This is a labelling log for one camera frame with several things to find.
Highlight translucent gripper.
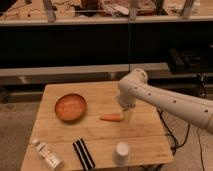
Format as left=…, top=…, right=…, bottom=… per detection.
left=122, top=106, right=135, bottom=123

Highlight orange pepper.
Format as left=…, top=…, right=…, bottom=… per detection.
left=99, top=114, right=123, bottom=122

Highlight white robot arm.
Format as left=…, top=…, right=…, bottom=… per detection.
left=118, top=68, right=213, bottom=134

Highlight white paper cup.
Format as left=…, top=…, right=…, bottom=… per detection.
left=114, top=142, right=130, bottom=166

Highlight clear plastic bottle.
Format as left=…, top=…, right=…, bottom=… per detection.
left=32, top=138, right=63, bottom=171

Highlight black floor cables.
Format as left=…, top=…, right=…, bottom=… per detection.
left=156, top=109, right=206, bottom=171

